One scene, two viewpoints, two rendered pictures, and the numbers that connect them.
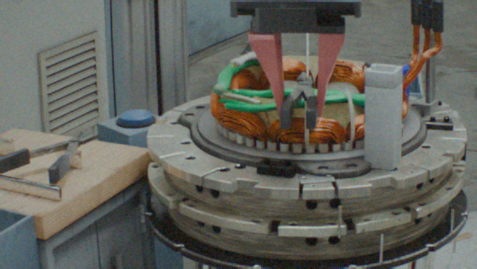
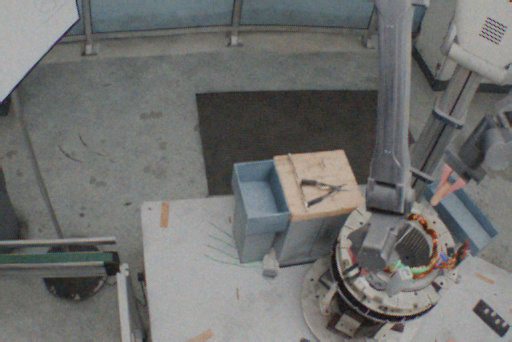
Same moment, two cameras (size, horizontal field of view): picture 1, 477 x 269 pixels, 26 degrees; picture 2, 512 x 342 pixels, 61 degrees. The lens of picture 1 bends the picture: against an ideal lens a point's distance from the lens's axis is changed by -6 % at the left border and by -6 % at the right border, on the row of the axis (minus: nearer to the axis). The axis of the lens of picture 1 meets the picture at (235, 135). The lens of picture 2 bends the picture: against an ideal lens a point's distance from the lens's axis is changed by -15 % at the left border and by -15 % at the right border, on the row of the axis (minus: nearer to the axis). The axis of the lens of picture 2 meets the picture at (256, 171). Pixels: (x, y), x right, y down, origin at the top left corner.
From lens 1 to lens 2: 73 cm
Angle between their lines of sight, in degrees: 46
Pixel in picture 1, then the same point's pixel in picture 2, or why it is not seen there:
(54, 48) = not seen: hidden behind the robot
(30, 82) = not seen: hidden behind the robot
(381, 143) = (390, 288)
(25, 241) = (283, 218)
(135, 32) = (431, 129)
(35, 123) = not seen: hidden behind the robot
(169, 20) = (447, 134)
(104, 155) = (348, 196)
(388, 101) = (397, 283)
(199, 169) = (344, 243)
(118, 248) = (334, 224)
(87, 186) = (323, 210)
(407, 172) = (390, 302)
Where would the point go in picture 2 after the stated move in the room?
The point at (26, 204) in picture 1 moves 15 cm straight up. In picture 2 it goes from (295, 205) to (307, 166)
